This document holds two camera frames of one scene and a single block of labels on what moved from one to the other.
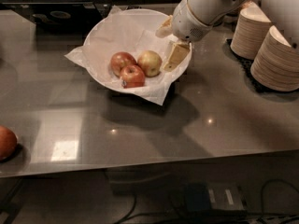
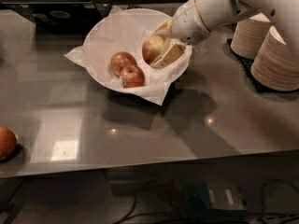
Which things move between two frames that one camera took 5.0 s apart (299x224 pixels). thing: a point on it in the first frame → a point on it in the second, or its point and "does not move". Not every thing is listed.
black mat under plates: [247, 63] does not move
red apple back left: [121, 60] does not move
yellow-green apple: [150, 63] → [151, 48]
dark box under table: [215, 199] does not move
